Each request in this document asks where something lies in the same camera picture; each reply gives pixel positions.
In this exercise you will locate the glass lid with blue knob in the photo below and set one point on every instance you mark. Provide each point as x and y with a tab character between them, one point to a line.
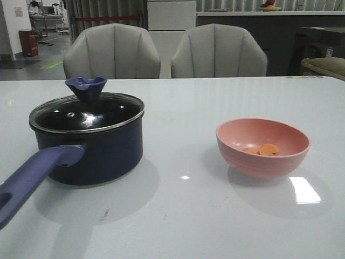
88	110

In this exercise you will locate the red barrier belt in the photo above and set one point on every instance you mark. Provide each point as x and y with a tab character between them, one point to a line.
116	18

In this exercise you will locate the right grey upholstered chair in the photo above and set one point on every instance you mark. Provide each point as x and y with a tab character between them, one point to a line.
218	51

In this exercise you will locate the grey upholstered chair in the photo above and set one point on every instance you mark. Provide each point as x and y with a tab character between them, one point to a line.
114	51
218	51

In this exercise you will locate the dark blue saucepan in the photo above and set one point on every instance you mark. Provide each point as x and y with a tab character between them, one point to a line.
73	159

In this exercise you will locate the beige cushion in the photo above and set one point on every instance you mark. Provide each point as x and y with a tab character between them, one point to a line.
326	66

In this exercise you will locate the fruit plate on counter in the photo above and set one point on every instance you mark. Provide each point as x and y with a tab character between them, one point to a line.
269	5

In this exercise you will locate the white cabinet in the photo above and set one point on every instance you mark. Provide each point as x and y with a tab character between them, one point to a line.
167	21

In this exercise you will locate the pink plastic bowl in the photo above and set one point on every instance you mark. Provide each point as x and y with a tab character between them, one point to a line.
239	141

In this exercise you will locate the red trash bin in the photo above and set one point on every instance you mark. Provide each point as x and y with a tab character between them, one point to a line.
28	43

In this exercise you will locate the orange ham slice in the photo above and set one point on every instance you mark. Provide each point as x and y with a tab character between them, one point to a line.
268	149

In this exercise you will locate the dark grey counter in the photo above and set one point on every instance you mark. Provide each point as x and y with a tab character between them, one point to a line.
274	31

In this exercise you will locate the left grey upholstered chair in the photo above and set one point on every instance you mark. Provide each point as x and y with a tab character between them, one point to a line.
114	51

